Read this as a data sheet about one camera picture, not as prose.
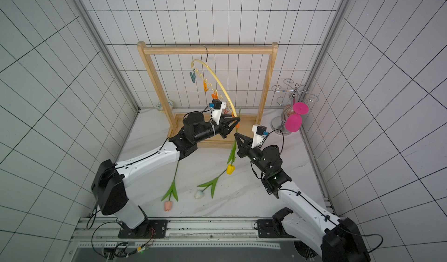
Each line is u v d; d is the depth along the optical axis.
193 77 0.91
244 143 0.68
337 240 0.39
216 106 0.60
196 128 0.56
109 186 0.42
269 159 0.55
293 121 0.98
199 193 0.81
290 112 0.97
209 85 0.66
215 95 0.79
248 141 0.66
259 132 0.63
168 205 0.78
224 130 0.62
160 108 1.17
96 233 0.67
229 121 0.64
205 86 0.84
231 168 0.74
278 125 1.10
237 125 0.69
